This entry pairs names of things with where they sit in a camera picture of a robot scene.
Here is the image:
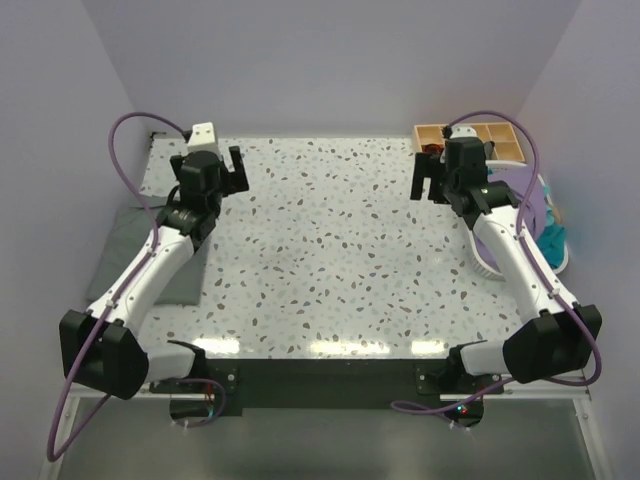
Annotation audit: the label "purple t shirt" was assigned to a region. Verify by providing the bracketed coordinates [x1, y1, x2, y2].
[472, 167, 549, 274]

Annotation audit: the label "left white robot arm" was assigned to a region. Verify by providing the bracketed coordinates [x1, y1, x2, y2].
[59, 146, 249, 400]

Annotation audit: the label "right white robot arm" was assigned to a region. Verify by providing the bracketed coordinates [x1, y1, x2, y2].
[410, 137, 602, 393]

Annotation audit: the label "orange black rolled socks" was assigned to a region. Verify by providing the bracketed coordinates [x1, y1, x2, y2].
[422, 144, 443, 155]

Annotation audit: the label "wooden compartment tray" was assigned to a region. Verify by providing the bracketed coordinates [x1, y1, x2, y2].
[412, 122, 526, 163]

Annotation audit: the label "folded grey t shirt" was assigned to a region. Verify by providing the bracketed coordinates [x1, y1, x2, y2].
[86, 204, 211, 307]

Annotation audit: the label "white laundry basket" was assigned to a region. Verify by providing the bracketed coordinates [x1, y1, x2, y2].
[468, 160, 569, 281]

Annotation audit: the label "teal t shirt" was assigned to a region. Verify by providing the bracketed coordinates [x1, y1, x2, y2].
[536, 186, 566, 269]

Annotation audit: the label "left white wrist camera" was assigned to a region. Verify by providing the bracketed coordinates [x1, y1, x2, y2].
[186, 122, 220, 155]

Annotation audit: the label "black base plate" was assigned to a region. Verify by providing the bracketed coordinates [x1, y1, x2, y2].
[150, 358, 508, 422]

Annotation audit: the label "aluminium frame rail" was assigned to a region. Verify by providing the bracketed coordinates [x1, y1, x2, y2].
[40, 383, 598, 479]

